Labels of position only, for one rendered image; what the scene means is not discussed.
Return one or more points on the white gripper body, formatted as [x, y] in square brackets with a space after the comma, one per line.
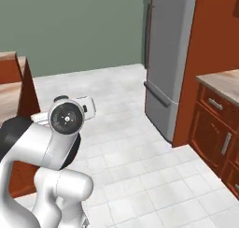
[39, 117]

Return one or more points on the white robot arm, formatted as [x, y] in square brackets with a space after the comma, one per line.
[37, 144]

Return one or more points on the brown wooden dining counter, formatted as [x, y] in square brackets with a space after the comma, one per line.
[28, 91]

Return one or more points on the tall brown cabinet panel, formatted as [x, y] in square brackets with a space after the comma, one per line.
[213, 35]

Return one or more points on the grey fridge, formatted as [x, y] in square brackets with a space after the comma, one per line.
[168, 51]

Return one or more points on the brown cupboard door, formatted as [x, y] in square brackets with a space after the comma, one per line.
[208, 135]

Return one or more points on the small brown drawer front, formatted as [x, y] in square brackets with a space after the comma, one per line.
[231, 177]

